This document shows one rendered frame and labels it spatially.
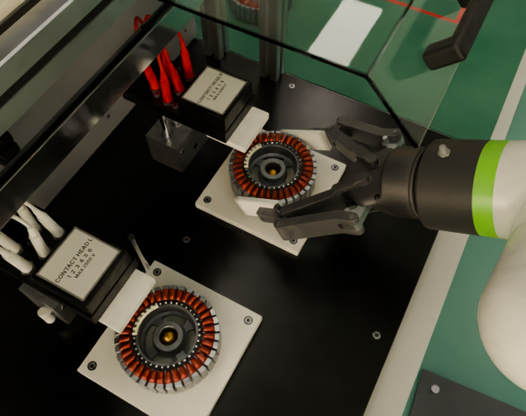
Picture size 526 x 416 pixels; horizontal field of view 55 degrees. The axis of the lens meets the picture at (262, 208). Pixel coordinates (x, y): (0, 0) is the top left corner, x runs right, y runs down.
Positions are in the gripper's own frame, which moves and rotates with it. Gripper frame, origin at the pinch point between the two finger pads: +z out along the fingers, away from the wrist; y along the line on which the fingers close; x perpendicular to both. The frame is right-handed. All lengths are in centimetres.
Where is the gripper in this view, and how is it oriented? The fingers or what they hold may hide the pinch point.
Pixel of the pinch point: (274, 172)
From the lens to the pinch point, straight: 64.9
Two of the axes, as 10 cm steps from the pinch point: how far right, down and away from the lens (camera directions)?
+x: -4.4, -6.4, -6.3
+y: 4.8, -7.6, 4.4
